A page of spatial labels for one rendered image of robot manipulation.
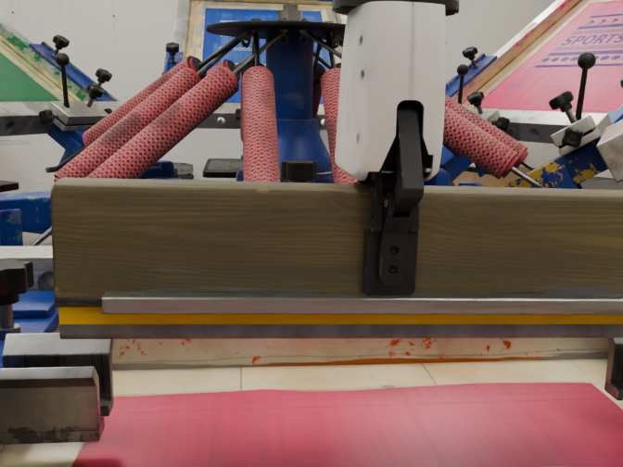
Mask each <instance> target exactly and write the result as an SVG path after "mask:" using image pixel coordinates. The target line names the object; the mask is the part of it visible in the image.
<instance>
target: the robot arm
mask: <svg viewBox="0 0 623 467"><path fill-rule="evenodd" d="M459 2H460V0H333V5H332V10H333V12H336V13H338V14H341V15H346V16H347V22H346V28H345V34H344V42H343V49H342V58H341V70H340V83H339V98H338V113H337V138H336V151H335V161H336V164H337V165H338V166H339V167H340V168H341V169H342V170H343V171H345V172H346V173H347V174H348V175H350V176H351V177H353V178H354V179H356V180H358V181H357V184H371V230H365V235H364V258H363V280H362V289H363V291H364V293H365V294H366V295H368V296H409V295H411V294H413V292H414V290H415V275H416V259H417V243H418V229H419V208H420V200H421V199H422V198H423V195H424V182H426V181H428V180H430V179H431V178H433V177H434V176H435V175H436V174H437V173H438V171H439V165H440V159H441V151H442V142H443V130H444V113H445V86H446V44H447V42H446V17H448V16H451V15H454V14H455V13H456V14H458V12H459ZM445 16H446V17H445ZM383 189H386V190H394V192H393V191H388V192H387V194H386V196H384V199H383ZM383 203H384V205H383Z"/></svg>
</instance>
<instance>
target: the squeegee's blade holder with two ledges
mask: <svg viewBox="0 0 623 467"><path fill-rule="evenodd" d="M102 313H103V314H439V315H623V294H489V293H413V294H411V295H409V296H368V295H366V294H365V293H296V292H105V294H104V295H103V296H102Z"/></svg>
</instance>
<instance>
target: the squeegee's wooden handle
mask: <svg viewBox="0 0 623 467"><path fill-rule="evenodd" d="M50 198H51V223H52V248H53V273H54V298H55V304H56V305H57V306H58V307H102V296H103V295H104V294H105V292H296V293H364V291H363V289H362V280H363V258H364V235H365V230H371V184H356V183H275V182H234V181H193V180H151V179H110V178H70V177H63V178H61V179H59V180H57V181H56V182H55V183H54V185H53V187H52V189H51V196H50ZM414 293H489V294H623V190H604V189H563V188H522V187H480V186H439V185H424V195H423V198H422V199H421V200H420V208H419V229H418V243H417V259H416V275H415V290H414Z"/></svg>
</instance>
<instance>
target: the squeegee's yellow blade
mask: <svg viewBox="0 0 623 467"><path fill-rule="evenodd" d="M58 313H59V324H623V315H439V314H103V313H102V307H58Z"/></svg>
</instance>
